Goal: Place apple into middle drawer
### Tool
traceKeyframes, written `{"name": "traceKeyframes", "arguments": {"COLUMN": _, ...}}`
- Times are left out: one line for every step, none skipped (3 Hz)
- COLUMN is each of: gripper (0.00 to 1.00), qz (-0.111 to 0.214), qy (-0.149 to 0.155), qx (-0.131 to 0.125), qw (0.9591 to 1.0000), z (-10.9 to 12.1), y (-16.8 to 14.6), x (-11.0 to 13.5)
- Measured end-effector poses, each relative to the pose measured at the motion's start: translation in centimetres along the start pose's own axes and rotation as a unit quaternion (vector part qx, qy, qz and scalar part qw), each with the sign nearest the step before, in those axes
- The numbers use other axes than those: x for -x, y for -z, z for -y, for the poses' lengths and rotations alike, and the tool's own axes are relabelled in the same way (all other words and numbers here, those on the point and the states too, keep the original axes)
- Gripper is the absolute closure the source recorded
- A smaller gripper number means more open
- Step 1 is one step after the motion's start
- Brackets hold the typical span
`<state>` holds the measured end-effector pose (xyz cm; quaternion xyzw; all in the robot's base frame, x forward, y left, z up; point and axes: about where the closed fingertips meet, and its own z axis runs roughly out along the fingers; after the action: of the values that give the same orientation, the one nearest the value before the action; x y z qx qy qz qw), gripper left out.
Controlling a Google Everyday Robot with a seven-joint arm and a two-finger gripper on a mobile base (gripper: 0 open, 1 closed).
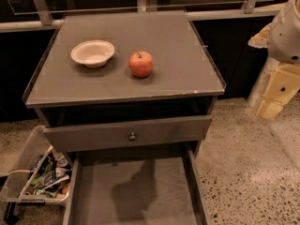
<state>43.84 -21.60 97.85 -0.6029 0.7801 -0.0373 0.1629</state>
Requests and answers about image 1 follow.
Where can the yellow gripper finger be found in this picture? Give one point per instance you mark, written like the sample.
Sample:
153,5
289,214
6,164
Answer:
260,40

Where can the red apple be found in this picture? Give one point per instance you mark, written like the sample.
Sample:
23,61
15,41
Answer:
141,64

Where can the grey drawer cabinet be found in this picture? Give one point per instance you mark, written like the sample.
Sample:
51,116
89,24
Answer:
184,80

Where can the grey top drawer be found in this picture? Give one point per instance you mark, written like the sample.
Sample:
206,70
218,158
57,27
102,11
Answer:
113,135

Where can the round metal drawer knob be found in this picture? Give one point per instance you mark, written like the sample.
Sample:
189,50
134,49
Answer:
132,137

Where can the open grey middle drawer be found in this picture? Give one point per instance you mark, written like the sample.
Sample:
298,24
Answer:
144,185

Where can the white paper bowl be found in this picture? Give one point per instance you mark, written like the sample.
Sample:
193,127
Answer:
93,53

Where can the metal railing with glass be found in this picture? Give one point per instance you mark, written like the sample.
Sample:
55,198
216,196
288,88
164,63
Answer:
34,15

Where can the snack packets in bin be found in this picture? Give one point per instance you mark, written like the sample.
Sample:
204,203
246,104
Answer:
49,177

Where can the clear plastic bin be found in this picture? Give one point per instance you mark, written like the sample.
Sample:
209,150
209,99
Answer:
37,144

